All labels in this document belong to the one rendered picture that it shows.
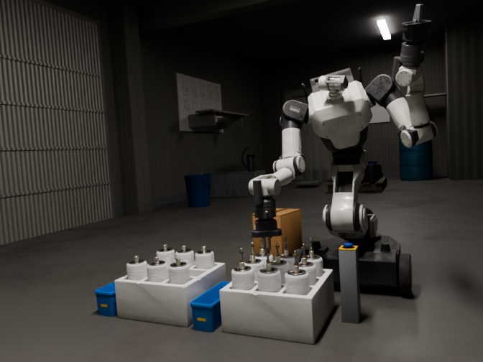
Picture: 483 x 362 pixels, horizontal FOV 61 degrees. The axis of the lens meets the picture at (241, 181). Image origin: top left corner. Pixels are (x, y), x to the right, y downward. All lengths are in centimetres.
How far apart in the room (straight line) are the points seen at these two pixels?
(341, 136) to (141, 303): 121
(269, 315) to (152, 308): 56
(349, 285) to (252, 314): 42
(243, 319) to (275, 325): 14
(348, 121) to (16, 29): 380
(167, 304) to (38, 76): 357
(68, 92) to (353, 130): 388
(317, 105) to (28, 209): 351
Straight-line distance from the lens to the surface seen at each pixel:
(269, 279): 170
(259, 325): 175
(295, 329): 170
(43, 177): 490
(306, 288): 169
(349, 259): 180
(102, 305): 217
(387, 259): 214
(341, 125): 197
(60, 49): 531
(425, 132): 186
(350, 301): 186
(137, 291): 201
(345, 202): 205
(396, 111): 194
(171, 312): 193
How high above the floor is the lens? 74
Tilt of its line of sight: 4 degrees down
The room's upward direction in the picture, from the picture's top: 3 degrees counter-clockwise
